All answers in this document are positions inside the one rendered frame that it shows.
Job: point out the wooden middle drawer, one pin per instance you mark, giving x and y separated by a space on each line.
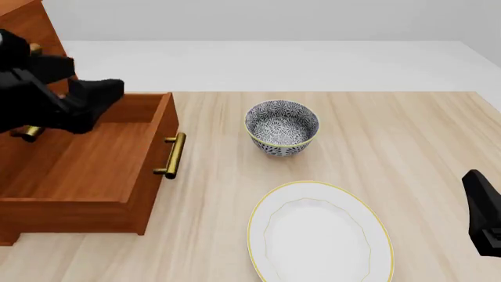
41 154

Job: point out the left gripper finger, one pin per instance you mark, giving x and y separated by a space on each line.
96 100
56 69

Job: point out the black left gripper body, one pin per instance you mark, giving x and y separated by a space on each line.
45 101

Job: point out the wooden drawer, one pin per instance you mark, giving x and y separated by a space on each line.
98 164
49 30
41 154

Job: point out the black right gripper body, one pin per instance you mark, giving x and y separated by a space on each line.
492 245

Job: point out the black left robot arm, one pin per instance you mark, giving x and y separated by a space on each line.
11 55

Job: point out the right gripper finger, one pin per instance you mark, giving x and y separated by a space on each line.
483 202

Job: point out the wooden cabinet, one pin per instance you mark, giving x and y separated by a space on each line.
17 7

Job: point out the white plate with yellow rim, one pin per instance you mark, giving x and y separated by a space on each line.
319 235

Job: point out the blue white patterned bowl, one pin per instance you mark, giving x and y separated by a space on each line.
282 129

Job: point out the wooden bottom drawer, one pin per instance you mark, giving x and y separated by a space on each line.
98 164

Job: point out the wooden top drawer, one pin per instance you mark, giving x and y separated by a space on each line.
49 30

